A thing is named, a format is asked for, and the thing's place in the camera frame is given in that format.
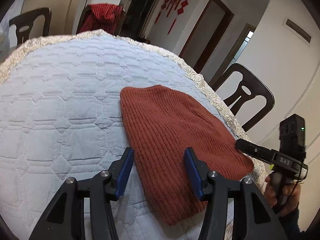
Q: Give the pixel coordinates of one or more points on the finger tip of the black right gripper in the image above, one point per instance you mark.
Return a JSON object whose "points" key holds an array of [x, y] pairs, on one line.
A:
{"points": [[255, 151]]}

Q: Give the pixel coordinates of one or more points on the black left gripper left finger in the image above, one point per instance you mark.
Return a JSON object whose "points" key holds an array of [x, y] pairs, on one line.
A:
{"points": [[119, 174]]}

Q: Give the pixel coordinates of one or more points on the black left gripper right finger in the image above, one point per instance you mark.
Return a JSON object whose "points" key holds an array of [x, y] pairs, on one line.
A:
{"points": [[197, 171]]}

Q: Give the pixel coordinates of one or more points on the rust orange knit sweater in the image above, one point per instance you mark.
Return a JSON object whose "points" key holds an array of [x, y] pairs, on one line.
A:
{"points": [[160, 124]]}

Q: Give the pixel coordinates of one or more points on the person's right hand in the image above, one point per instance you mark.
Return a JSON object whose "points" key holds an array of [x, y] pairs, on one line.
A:
{"points": [[292, 191]]}

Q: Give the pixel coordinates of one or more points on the dark wooden chair right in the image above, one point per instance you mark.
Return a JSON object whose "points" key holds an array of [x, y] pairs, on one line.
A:
{"points": [[248, 88]]}

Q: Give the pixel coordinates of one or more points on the dark wooden chair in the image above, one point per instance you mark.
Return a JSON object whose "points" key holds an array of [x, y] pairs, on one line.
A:
{"points": [[24, 23], [117, 17], [248, 88]]}

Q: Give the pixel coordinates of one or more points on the light blue quilted table cover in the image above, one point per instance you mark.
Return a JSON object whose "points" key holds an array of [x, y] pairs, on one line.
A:
{"points": [[60, 113]]}

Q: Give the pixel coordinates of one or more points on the dark brown door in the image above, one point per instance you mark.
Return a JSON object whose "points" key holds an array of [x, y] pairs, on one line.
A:
{"points": [[206, 34]]}

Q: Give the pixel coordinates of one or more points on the red checkered garment on chair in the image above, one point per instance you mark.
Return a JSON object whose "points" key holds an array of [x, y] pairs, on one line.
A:
{"points": [[100, 17]]}

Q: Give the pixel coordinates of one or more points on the dark wooden chair far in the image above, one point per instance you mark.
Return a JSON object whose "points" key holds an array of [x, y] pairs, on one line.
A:
{"points": [[117, 17]]}

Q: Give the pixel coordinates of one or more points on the red chinese knot decoration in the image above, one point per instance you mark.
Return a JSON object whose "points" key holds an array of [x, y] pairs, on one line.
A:
{"points": [[169, 6]]}

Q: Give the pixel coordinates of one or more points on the dark wooden chair left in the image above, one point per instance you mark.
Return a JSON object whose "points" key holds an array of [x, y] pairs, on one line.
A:
{"points": [[24, 23]]}

